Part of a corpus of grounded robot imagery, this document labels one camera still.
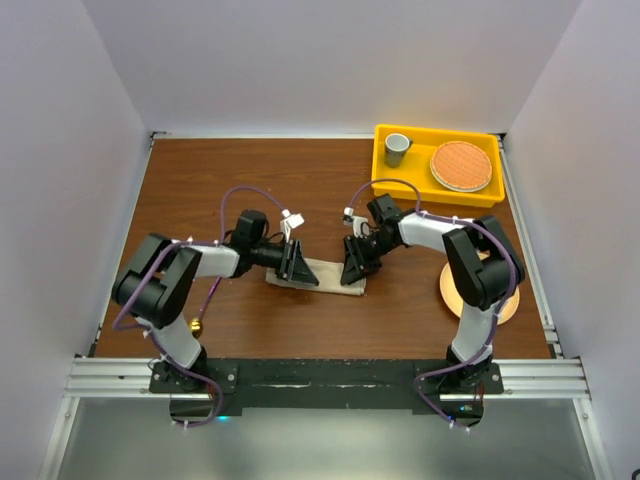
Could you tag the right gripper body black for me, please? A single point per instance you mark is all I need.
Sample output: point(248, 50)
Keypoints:
point(373, 247)

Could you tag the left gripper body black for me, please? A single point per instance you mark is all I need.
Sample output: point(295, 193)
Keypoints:
point(279, 257)

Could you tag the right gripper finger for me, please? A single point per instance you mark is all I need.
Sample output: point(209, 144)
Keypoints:
point(351, 259)
point(359, 275)

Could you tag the beige cloth napkin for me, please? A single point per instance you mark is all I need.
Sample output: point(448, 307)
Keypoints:
point(328, 274)

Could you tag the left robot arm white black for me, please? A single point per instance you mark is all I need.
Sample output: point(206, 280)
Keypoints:
point(152, 289)

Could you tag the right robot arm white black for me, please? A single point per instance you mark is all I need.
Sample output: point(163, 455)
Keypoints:
point(484, 265)

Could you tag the golden round plate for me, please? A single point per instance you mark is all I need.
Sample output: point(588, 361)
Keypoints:
point(454, 302)

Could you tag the grey ceramic mug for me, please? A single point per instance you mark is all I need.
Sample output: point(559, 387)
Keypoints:
point(396, 146)

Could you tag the gold purple spoon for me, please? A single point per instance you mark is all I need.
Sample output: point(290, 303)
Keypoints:
point(196, 323)

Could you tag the yellow plastic tray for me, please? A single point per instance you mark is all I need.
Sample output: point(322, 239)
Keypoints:
point(414, 174)

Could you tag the orange woven coaster plate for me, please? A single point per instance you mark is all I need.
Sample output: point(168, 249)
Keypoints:
point(461, 166)

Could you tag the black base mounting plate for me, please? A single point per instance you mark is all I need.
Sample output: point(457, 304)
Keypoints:
point(414, 385)

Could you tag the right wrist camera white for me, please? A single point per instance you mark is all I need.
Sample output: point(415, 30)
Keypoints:
point(359, 224)

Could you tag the aluminium frame rail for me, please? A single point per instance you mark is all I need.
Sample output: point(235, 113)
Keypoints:
point(547, 379)

